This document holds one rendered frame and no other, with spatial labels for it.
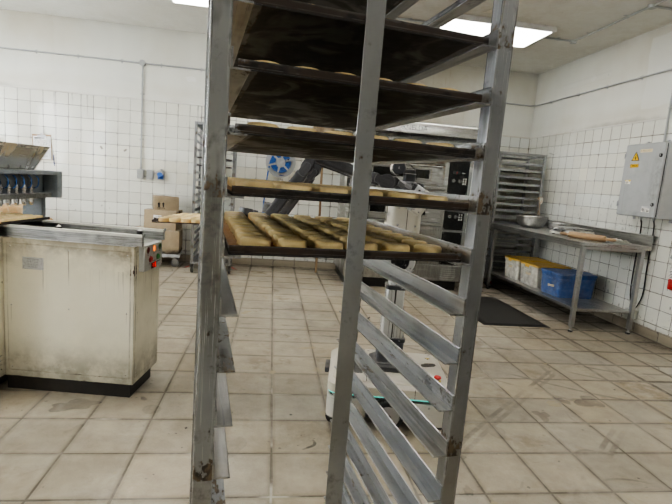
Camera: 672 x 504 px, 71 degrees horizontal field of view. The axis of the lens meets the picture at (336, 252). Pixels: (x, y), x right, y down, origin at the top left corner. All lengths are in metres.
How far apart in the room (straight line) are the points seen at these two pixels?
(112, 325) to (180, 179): 4.17
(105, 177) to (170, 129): 1.06
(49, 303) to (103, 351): 0.37
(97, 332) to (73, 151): 4.53
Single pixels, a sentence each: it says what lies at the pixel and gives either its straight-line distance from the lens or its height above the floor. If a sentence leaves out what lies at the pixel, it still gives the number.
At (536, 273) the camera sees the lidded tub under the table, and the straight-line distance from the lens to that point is 5.86.
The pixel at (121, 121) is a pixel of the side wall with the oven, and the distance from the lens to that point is 6.92.
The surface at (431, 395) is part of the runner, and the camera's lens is 0.97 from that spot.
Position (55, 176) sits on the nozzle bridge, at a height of 1.15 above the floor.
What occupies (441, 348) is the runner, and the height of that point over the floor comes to 0.95.
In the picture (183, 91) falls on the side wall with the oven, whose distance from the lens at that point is 6.79.
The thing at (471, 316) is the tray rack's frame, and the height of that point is 1.03.
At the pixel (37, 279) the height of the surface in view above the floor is 0.63.
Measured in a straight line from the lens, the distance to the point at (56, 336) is 2.94.
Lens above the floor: 1.25
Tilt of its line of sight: 8 degrees down
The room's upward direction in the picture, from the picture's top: 5 degrees clockwise
